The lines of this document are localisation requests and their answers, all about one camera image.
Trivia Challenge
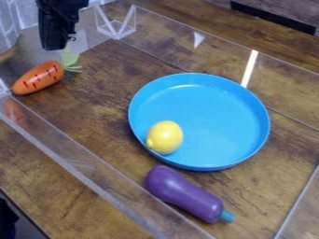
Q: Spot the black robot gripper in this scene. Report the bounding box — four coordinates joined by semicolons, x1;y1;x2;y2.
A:
36;0;88;50

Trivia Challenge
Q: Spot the orange toy carrot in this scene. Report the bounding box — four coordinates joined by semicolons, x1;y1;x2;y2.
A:
10;49;81;95

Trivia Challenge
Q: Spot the blue round tray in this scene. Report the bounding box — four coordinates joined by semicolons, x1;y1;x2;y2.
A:
128;73;271;171

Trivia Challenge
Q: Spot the white patterned curtain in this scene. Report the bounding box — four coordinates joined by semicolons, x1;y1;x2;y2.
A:
0;0;116;54

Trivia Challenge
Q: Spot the black bar in background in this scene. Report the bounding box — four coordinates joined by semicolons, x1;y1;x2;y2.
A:
231;0;319;36

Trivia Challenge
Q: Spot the yellow toy lemon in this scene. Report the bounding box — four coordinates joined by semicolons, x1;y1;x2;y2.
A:
145;120;183;155

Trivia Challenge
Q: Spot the purple toy eggplant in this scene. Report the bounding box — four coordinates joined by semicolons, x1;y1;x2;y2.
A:
145;165;235;223

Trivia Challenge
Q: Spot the clear acrylic enclosure wall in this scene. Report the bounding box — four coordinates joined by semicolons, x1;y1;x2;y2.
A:
0;0;319;239

